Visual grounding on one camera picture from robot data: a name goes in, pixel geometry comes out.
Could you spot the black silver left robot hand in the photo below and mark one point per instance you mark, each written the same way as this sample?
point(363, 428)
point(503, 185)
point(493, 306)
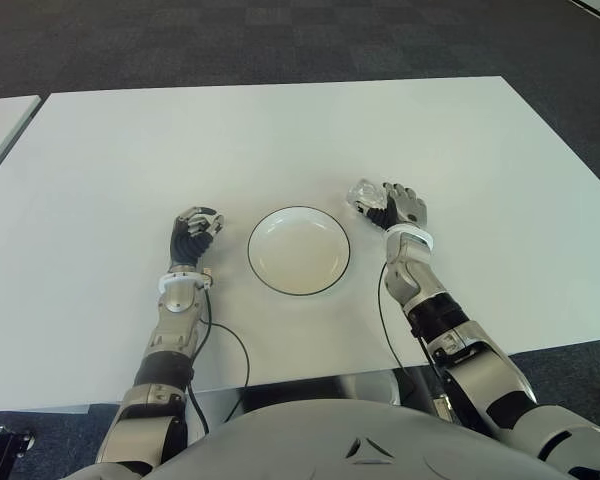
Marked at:
point(187, 245)

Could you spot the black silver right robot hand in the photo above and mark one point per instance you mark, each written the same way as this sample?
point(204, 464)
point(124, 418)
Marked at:
point(405, 210)

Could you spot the clear water bottle blue cap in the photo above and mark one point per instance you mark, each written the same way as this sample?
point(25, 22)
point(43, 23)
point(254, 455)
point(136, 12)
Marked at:
point(365, 192)

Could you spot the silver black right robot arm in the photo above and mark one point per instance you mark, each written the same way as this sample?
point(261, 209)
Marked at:
point(410, 270)

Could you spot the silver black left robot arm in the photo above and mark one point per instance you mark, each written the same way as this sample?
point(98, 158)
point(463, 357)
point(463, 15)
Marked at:
point(177, 300)

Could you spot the white plate black rim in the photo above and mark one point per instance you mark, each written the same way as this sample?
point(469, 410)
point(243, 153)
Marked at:
point(300, 250)

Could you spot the white rounded robot leg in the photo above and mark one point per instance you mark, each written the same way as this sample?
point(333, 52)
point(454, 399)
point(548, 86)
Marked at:
point(375, 387)

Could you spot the dark metal table leg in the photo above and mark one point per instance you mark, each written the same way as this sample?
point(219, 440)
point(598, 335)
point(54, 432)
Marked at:
point(416, 392)

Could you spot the white table with grey edge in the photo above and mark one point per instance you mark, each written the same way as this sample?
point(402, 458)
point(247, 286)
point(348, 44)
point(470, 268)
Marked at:
point(0, 125)

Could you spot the grey white robot torso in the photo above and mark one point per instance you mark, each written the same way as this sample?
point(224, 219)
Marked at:
point(330, 445)

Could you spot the black metal stand foot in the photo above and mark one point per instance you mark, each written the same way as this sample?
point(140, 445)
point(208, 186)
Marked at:
point(10, 445)

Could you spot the silver metal bracket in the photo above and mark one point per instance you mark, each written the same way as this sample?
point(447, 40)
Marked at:
point(440, 406)

